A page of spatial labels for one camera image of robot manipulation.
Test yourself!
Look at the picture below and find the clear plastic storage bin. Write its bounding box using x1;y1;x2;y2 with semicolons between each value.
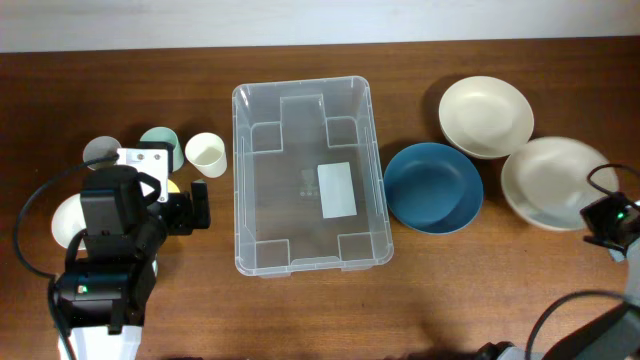
232;76;394;278

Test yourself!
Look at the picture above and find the cream bowl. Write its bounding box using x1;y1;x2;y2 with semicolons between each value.
438;76;535;159
501;137;609;231

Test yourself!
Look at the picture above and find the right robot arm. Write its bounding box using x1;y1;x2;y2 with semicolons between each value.
473;192;639;360

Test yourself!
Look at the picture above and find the cream cup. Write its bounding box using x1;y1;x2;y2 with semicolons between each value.
185;132;227;178

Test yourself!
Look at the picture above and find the white small bowl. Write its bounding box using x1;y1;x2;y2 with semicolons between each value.
51;193;86;248

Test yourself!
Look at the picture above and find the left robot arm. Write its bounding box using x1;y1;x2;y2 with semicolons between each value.
47;165;211;359

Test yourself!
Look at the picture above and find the white label in bin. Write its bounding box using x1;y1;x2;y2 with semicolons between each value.
317;162;357;219

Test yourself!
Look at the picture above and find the mint green cup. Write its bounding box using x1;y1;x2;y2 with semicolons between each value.
138;127;184;173

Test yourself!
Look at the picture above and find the grey cup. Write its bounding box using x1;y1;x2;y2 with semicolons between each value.
82;136;121;162

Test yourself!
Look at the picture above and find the dark blue bowl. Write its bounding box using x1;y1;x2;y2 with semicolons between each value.
384;142;484;235

